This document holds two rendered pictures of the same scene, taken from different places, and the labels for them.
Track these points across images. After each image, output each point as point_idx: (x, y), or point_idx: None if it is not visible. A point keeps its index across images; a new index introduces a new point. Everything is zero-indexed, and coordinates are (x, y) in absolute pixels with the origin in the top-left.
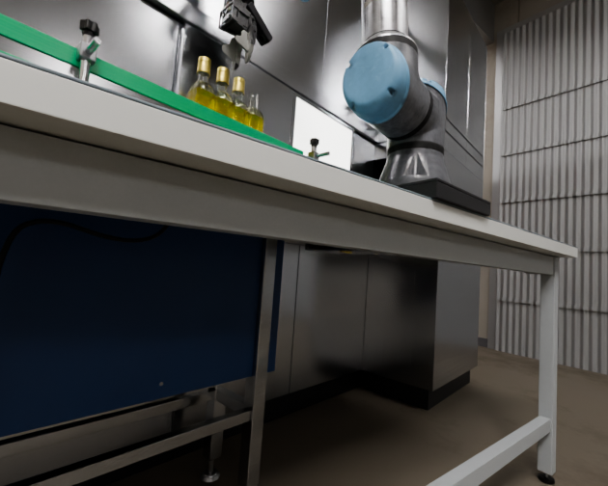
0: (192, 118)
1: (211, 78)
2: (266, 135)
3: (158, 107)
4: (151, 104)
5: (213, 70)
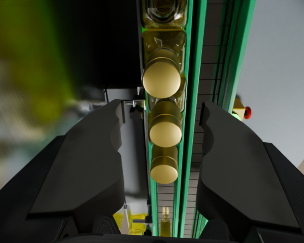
0: None
1: (20, 123)
2: (248, 33)
3: None
4: None
5: None
